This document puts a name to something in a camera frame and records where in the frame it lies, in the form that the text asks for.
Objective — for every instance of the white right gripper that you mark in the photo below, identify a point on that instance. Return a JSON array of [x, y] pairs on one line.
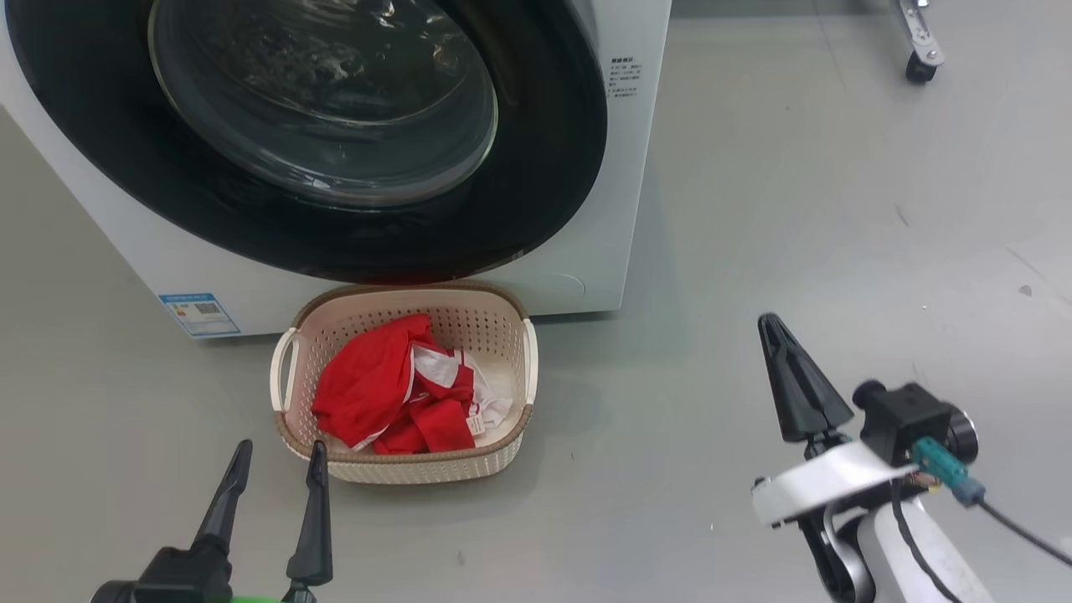
[[829, 481]]

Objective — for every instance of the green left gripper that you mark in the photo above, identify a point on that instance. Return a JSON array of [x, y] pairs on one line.
[[251, 599]]

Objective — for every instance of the plain red garment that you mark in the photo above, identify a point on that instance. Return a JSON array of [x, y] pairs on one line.
[[360, 385]]

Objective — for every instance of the red white jersey garment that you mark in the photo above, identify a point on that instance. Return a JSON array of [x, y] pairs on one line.
[[444, 419]]

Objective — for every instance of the black round washing machine door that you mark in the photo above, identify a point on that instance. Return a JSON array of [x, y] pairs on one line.
[[544, 167]]

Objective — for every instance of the cream perforated laundry basket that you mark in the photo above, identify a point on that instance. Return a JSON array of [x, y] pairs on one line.
[[502, 456]]

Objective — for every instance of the white washing machine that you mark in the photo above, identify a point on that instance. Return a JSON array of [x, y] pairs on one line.
[[636, 167]]

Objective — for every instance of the blue energy label sticker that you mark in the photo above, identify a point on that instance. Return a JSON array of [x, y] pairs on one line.
[[199, 314]]

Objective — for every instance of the black caster wheel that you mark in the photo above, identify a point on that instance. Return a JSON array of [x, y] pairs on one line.
[[919, 69]]

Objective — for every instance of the metal caster wheel leg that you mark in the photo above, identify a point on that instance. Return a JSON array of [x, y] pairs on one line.
[[917, 29]]

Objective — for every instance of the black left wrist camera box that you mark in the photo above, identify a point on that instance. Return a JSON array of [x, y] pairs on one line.
[[176, 578]]

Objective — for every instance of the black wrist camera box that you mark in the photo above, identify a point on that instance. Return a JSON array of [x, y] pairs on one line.
[[176, 578], [909, 419]]

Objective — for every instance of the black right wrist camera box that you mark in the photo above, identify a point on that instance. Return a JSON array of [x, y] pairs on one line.
[[909, 419]]

